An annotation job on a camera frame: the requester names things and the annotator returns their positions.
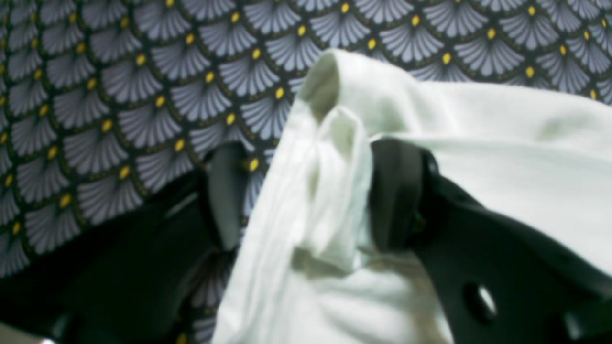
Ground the white printed T-shirt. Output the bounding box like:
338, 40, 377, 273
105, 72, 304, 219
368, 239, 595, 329
212, 50, 611, 344

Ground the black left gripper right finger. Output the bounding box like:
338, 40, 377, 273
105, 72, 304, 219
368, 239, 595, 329
369, 139, 611, 344

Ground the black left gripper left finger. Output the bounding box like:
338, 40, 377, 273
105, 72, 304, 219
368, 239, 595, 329
1, 143, 248, 344

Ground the purple fan-pattern table cloth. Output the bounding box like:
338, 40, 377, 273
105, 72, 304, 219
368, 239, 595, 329
1, 0, 611, 344

